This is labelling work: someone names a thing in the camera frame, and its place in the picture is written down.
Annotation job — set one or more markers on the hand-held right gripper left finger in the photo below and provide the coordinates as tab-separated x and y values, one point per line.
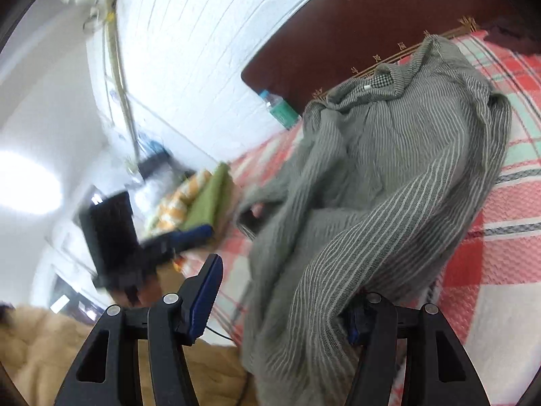
203	304

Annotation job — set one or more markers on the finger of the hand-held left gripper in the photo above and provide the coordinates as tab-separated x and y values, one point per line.
194	234

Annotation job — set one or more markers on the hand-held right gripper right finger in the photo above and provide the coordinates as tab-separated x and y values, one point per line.
356	325

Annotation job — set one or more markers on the grey striped shirt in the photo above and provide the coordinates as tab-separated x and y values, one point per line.
359	177

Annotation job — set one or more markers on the person's left forearm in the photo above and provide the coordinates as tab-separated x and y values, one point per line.
34	346

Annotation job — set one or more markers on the orange white checked cloth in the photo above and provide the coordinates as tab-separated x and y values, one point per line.
177	203

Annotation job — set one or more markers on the dark glass window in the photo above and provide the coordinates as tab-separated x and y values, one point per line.
72	296

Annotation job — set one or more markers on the black bag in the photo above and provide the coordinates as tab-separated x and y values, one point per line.
154	165

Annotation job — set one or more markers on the clear plastic water bottle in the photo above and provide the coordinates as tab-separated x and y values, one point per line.
281	112

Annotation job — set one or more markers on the red green plaid blanket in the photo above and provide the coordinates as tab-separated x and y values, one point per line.
507	241

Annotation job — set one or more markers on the dark brown wooden headboard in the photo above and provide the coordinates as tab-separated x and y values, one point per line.
359	29

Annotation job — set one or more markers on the dark maroon cloth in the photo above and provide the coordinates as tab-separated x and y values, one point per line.
515	34

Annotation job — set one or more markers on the white wall pipe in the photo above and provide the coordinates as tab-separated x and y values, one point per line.
116	63

